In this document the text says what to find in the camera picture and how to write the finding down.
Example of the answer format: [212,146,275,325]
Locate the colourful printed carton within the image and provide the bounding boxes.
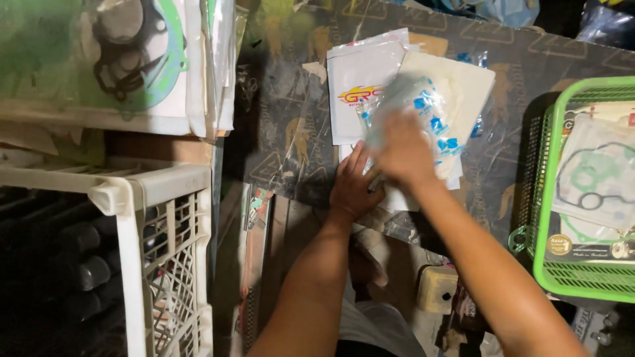
[235,183,275,355]

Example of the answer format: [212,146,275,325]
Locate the stack of gasket packets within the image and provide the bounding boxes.
[0,0,238,139]

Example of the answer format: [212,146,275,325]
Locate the person's right hand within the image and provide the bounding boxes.
[375,110,440,186]

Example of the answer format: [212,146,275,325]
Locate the blue plastic bag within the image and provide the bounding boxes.
[397,0,540,28]

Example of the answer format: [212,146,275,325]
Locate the gasket set packet in basket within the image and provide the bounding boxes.
[545,101,635,263]

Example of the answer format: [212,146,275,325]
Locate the dark printed plastic table cover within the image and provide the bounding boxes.
[226,0,635,249]

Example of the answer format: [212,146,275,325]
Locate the clear plastic bag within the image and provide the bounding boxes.
[575,0,635,50]

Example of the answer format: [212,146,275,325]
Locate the clear blue-printed plastic packet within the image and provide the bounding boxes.
[358,72,467,172]

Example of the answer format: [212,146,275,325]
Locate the person's left hand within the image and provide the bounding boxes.
[329,140,387,222]

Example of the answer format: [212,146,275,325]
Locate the white plastic crate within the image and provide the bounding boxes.
[0,158,214,357]

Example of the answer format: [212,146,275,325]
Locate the person's grey shorts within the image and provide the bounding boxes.
[337,278,427,357]

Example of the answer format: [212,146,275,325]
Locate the black rubber parts in crate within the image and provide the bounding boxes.
[0,186,164,357]

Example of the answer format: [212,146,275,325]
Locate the green plastic basket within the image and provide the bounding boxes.
[508,76,635,304]

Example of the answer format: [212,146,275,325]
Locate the white card with flame logo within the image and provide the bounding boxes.
[326,28,420,146]

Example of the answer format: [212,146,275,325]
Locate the cream plastic box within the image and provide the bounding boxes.
[416,266,459,314]

